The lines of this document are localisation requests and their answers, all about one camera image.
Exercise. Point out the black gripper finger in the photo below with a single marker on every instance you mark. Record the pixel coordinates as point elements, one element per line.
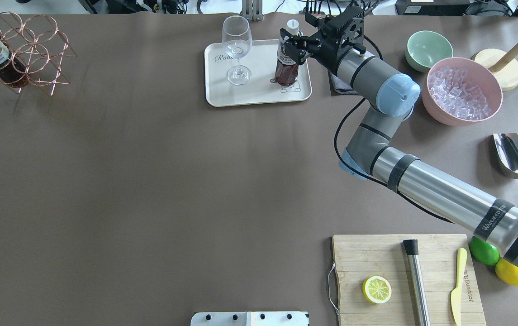
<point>300,48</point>
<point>317,20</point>

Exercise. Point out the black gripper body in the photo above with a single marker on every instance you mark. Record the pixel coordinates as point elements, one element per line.
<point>326,53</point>

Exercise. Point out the tea bottle dark oolong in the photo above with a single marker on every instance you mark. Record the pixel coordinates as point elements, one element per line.
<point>286,72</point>

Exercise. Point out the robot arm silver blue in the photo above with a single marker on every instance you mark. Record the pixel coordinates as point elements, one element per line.
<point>369,154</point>

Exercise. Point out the dark grey folded cloth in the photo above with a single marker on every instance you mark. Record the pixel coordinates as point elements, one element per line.
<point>340,87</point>

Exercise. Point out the cream rabbit serving tray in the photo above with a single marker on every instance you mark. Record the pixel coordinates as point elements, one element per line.
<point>262,88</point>

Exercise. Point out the clear wine glass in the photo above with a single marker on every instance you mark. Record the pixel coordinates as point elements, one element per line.
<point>237,43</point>

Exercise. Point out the green ceramic bowl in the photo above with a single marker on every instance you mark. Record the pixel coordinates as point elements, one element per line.
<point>425,48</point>

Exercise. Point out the pink bowl of ice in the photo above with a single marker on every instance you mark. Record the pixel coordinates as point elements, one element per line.
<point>459,92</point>

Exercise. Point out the wooden glass drying stand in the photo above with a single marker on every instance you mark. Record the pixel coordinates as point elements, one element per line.
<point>503,65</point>

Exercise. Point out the wooden cutting board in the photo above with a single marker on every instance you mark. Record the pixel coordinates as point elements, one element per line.
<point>358,257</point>

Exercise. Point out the steel muddler bar tool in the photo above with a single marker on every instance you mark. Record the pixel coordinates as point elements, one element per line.
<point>412,254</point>

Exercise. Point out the half lemon slice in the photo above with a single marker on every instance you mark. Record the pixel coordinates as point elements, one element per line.
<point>377,290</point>

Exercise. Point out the green lime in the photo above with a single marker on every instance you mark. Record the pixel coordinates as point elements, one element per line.
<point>483,251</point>

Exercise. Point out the yellow plastic knife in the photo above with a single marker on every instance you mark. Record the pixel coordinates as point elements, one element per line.
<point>456,292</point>

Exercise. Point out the yellow lemon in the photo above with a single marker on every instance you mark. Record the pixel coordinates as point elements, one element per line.
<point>507,272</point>

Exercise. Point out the aluminium frame post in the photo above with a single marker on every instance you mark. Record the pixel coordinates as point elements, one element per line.
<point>252,10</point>

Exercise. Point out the copper wire bottle basket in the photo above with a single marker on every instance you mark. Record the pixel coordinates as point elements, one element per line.
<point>41,46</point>

